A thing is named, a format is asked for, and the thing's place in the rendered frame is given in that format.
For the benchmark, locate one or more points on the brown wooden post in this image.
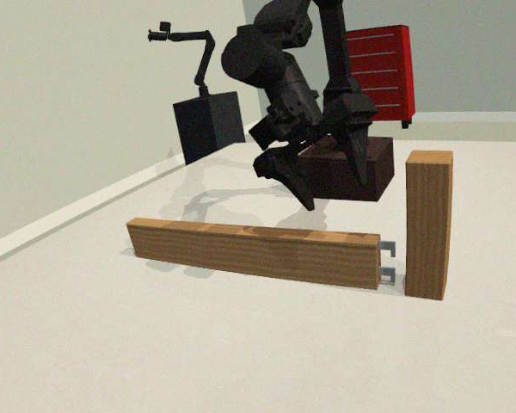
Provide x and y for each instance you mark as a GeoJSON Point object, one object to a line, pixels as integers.
{"type": "Point", "coordinates": [428, 212]}

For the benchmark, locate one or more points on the brown wooden rail with steel hooks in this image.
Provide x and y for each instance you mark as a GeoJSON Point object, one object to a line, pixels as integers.
{"type": "Point", "coordinates": [348, 259]}

